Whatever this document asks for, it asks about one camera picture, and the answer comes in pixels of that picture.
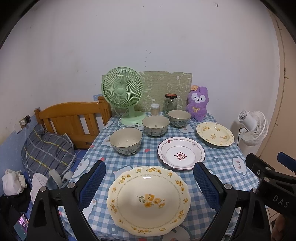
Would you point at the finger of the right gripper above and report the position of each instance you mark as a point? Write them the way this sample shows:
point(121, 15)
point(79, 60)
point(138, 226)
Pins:
point(275, 190)
point(287, 161)

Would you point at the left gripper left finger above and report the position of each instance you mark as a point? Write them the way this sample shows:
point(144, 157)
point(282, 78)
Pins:
point(45, 222)

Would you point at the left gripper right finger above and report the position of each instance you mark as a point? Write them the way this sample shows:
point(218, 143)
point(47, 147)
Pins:
point(253, 222)

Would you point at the large yellow floral plate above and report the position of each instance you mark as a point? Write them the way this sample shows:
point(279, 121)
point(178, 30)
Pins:
point(149, 201)

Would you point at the ceramic floral bowl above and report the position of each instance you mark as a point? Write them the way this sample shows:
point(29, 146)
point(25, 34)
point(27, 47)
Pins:
point(179, 118)
point(155, 125)
point(126, 141)

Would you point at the smartphone with lit screen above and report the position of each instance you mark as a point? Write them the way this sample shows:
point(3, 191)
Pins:
point(21, 227)

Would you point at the white standing fan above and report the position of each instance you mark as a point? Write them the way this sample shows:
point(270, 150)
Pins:
point(254, 127)

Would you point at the white crumpled cloth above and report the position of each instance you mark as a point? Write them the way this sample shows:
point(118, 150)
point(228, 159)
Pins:
point(13, 182)

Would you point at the grey plaid pillow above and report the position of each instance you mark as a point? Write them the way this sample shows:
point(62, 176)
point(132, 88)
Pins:
point(44, 151)

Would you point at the small yellow floral plate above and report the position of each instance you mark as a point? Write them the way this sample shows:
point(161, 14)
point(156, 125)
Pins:
point(215, 134)

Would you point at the white red-pattern plate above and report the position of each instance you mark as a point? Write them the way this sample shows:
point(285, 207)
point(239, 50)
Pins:
point(181, 153)

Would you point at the blue checkered tablecloth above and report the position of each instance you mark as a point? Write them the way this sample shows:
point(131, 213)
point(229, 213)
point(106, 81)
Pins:
point(228, 164)

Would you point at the purple plush rabbit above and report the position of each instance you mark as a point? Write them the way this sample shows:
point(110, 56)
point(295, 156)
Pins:
point(197, 101)

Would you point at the wooden bed headboard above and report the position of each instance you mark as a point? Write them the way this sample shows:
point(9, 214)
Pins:
point(76, 119)

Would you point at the glass mug jar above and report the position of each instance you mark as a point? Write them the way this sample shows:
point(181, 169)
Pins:
point(170, 103)

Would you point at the cotton swab container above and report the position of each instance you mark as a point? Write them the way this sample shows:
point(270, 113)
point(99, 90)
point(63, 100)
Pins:
point(155, 107)

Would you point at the green cartoon fabric board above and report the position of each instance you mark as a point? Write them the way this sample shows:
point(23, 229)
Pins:
point(158, 83)

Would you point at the green desk fan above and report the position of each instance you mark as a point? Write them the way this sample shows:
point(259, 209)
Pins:
point(123, 88)

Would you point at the wall power socket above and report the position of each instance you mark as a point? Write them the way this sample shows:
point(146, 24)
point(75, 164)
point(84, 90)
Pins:
point(25, 121)

